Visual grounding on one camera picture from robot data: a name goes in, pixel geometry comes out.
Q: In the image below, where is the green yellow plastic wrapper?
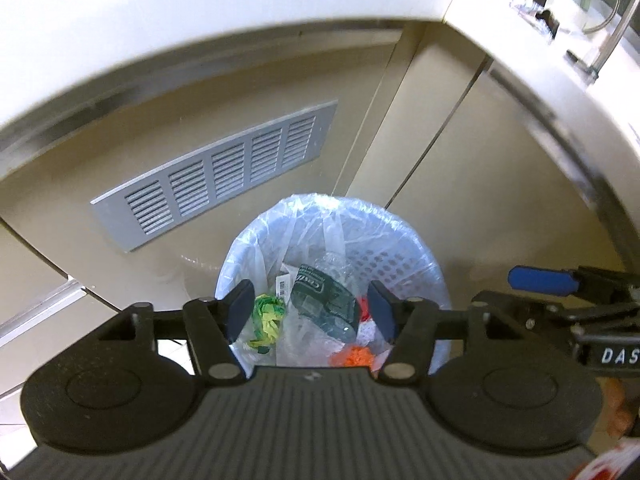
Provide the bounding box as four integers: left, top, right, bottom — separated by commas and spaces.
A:
248, 294, 286, 354

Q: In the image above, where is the crushed clear plastic bottle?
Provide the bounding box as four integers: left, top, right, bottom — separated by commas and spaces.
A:
276, 252, 361, 367

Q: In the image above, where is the white green medicine box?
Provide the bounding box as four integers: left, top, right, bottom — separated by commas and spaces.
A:
274, 263, 299, 304

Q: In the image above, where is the white trash bin with liner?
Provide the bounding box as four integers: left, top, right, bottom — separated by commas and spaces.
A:
215, 194, 450, 373

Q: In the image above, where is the person's right hand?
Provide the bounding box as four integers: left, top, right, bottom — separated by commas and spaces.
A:
603, 377, 639, 439

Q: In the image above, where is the grey cabinet vent grille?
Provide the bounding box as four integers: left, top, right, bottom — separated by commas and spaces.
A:
91, 101, 337, 252

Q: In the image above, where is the steel dish rack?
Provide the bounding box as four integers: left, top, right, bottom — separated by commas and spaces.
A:
565, 0, 639, 84

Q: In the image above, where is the silver foil sachet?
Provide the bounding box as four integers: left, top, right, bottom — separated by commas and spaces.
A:
514, 0, 560, 39

